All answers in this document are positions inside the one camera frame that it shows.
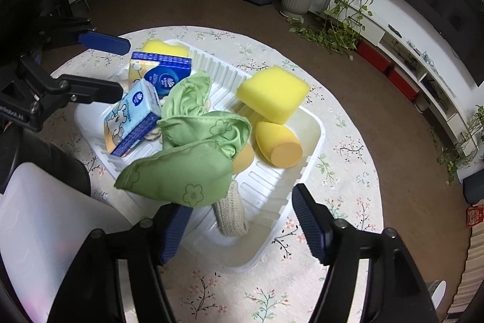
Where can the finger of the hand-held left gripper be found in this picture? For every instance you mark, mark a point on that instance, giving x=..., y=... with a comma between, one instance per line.
x=106, y=42
x=94, y=90

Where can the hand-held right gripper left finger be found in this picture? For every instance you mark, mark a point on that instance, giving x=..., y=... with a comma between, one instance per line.
x=174, y=228

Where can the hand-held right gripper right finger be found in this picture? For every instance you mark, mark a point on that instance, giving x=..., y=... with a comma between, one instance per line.
x=308, y=221

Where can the blue yellow tissue pack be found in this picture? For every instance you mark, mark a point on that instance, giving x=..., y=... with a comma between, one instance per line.
x=166, y=71
x=130, y=115

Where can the green floral cloth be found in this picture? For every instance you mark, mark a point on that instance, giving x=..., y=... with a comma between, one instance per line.
x=204, y=130
x=177, y=175

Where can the yellow sponge block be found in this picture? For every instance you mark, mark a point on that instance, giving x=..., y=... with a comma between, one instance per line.
x=272, y=92
x=162, y=47

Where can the beige knitted cloth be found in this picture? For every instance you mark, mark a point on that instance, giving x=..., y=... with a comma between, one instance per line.
x=230, y=209

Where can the yellow teardrop makeup sponge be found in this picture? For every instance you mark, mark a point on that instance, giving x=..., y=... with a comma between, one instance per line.
x=276, y=145

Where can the white plastic tray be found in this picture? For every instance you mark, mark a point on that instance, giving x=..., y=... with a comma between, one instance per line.
x=223, y=69

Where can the beige round puff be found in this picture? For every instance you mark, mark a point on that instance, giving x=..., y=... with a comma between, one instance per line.
x=153, y=135

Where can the black rounded object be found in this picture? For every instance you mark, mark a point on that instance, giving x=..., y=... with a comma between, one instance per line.
x=45, y=156

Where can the round floral table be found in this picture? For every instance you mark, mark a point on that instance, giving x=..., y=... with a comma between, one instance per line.
x=340, y=126

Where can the small grey stool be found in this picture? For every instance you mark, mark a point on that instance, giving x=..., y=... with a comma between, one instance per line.
x=421, y=104

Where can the red storage box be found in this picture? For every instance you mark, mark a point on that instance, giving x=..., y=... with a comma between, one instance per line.
x=372, y=56
x=402, y=82

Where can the red bag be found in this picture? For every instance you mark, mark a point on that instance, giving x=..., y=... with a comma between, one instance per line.
x=475, y=217

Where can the small leafy vine plant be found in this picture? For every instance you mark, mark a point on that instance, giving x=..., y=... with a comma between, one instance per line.
x=461, y=149

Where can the beige curtain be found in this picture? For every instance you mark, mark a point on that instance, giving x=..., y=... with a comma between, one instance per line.
x=470, y=270

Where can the white television console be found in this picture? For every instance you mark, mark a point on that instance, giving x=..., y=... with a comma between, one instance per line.
x=378, y=29

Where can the trailing green plant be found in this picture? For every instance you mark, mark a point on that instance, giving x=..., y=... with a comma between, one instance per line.
x=340, y=16

